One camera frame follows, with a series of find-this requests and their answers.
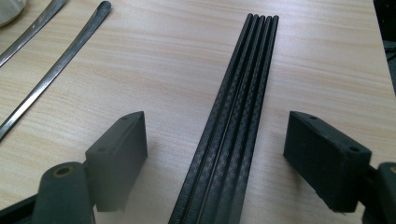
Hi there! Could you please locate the metal spoon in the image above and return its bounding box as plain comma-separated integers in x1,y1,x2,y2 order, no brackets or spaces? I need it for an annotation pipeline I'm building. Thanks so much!
0,0,68,68
0,0,112,143

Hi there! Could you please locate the row of black chopsticks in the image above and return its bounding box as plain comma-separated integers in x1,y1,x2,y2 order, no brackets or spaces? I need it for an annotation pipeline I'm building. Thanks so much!
167,12,280,224

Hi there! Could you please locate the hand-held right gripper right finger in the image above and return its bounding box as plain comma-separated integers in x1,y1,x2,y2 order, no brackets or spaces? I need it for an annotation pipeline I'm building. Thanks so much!
283,110,373,214

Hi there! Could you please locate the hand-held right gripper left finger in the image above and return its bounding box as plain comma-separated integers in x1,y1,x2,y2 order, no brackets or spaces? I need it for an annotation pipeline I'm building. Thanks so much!
85,110,149,213

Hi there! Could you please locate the white cup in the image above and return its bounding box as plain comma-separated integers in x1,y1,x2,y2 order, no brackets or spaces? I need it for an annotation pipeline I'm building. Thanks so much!
0,0,28,28

